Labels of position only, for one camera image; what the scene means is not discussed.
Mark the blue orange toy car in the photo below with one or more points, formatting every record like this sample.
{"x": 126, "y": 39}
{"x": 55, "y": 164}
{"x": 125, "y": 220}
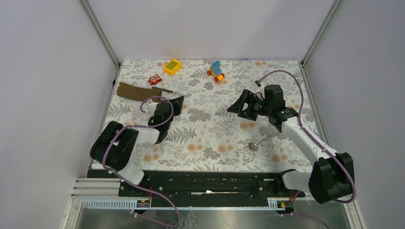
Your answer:
{"x": 215, "y": 71}

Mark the brown cloth napkin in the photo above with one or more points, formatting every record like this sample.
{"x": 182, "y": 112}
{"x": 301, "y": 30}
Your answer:
{"x": 140, "y": 94}

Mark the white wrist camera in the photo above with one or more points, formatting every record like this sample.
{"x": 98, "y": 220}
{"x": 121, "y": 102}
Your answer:
{"x": 152, "y": 107}
{"x": 260, "y": 93}

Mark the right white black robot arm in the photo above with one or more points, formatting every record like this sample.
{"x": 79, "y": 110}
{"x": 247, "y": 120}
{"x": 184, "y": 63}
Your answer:
{"x": 332, "y": 175}

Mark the yellow toy block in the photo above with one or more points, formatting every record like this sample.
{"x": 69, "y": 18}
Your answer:
{"x": 172, "y": 67}

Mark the red toy block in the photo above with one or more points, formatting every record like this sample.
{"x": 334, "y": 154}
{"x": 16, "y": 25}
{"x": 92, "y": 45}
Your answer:
{"x": 154, "y": 80}

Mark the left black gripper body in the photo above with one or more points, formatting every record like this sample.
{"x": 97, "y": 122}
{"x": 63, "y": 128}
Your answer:
{"x": 169, "y": 120}

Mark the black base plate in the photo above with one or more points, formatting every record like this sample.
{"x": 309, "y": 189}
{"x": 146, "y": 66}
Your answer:
{"x": 217, "y": 189}

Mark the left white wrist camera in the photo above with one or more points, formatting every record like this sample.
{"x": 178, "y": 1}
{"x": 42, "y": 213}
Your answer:
{"x": 152, "y": 107}

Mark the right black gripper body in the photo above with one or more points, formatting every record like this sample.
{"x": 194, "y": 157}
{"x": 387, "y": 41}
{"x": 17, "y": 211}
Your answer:
{"x": 264, "y": 108}

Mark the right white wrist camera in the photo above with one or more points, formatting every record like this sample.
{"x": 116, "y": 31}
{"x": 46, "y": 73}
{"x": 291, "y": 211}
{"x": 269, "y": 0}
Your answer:
{"x": 260, "y": 93}

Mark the metal spoon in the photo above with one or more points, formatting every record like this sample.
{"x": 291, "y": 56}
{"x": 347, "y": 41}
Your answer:
{"x": 254, "y": 146}

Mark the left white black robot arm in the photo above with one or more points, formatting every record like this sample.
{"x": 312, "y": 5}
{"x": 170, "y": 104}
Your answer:
{"x": 114, "y": 146}

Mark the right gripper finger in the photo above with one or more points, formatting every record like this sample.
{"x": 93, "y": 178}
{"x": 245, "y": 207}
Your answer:
{"x": 246, "y": 96}
{"x": 249, "y": 110}

